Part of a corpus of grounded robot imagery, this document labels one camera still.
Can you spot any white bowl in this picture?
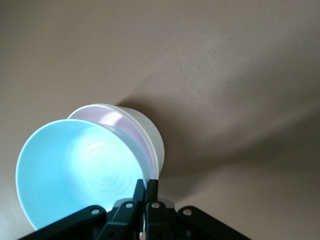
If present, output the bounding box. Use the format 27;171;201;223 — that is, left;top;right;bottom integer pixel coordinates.
111;105;165;180

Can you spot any pink bowl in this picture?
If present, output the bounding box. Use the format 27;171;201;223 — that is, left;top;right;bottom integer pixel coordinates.
67;104;158;181

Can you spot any light blue bowl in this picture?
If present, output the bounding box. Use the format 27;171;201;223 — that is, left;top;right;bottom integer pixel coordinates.
15;118;146;232

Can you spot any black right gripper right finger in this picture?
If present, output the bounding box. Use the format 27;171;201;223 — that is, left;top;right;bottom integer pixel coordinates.
145;178;247;240

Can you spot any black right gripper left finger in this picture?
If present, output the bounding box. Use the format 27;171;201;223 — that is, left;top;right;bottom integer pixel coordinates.
24;178;146;240

